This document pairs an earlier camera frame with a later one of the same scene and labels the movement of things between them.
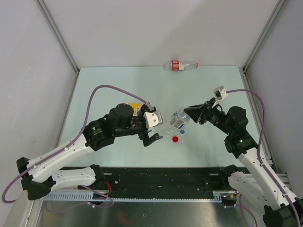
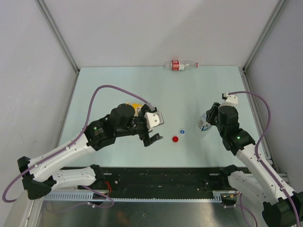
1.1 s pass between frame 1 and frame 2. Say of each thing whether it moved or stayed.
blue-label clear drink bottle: moved
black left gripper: stayed
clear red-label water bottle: stayed
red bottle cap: stayed
